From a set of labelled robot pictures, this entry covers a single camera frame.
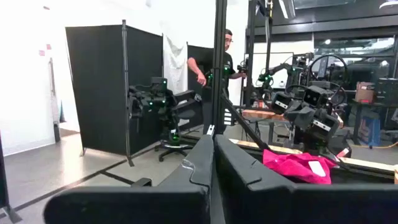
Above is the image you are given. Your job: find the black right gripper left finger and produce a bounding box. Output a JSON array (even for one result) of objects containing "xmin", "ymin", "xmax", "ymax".
[{"xmin": 43, "ymin": 134, "xmax": 216, "ymax": 224}]

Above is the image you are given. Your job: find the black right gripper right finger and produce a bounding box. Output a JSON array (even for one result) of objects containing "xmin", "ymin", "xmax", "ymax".
[{"xmin": 214, "ymin": 134, "xmax": 398, "ymax": 224}]

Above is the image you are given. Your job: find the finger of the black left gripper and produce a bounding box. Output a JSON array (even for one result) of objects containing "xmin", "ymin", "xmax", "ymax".
[
  {"xmin": 270, "ymin": 91, "xmax": 294, "ymax": 115},
  {"xmin": 312, "ymin": 109, "xmax": 340, "ymax": 141}
]

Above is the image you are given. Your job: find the wooden workbench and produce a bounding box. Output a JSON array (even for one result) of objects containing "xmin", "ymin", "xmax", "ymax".
[{"xmin": 241, "ymin": 108, "xmax": 289, "ymax": 123}]

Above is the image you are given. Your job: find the red cloth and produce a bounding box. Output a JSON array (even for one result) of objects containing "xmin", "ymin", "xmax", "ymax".
[{"xmin": 262, "ymin": 149, "xmax": 336, "ymax": 185}]

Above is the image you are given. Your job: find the white board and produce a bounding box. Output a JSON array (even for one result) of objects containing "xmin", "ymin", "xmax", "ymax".
[{"xmin": 251, "ymin": 52, "xmax": 295, "ymax": 90}]

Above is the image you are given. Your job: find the blue crate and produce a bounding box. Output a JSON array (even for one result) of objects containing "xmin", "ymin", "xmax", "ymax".
[{"xmin": 357, "ymin": 116, "xmax": 382, "ymax": 147}]

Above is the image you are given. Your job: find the cardboard box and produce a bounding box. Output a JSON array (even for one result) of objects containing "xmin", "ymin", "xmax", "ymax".
[{"xmin": 354, "ymin": 82, "xmax": 376, "ymax": 104}]

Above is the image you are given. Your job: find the person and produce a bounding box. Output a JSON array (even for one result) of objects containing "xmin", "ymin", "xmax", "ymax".
[{"xmin": 186, "ymin": 28, "xmax": 248, "ymax": 134}]

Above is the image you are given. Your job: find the black metal rack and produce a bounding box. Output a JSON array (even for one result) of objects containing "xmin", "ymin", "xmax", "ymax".
[{"xmin": 244, "ymin": 0, "xmax": 275, "ymax": 107}]

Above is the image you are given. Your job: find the black office chair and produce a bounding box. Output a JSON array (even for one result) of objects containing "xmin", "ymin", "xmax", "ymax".
[{"xmin": 154, "ymin": 89, "xmax": 205, "ymax": 162}]

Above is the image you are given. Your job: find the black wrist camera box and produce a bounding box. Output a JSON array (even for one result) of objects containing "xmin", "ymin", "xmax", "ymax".
[{"xmin": 302, "ymin": 85, "xmax": 331, "ymax": 109}]

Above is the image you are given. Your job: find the black diagonal frame strut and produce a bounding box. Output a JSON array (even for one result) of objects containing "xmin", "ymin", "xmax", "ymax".
[{"xmin": 221, "ymin": 92, "xmax": 270, "ymax": 151}]

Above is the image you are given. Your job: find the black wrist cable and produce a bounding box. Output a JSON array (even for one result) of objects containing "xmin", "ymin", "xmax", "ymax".
[{"xmin": 307, "ymin": 54, "xmax": 349, "ymax": 107}]

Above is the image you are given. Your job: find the orange floor cable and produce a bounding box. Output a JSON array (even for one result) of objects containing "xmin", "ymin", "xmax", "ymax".
[{"xmin": 350, "ymin": 141, "xmax": 398, "ymax": 149}]

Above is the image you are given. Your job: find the black vertical frame post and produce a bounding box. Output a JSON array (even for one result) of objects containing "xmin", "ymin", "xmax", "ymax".
[{"xmin": 210, "ymin": 0, "xmax": 228, "ymax": 135}]

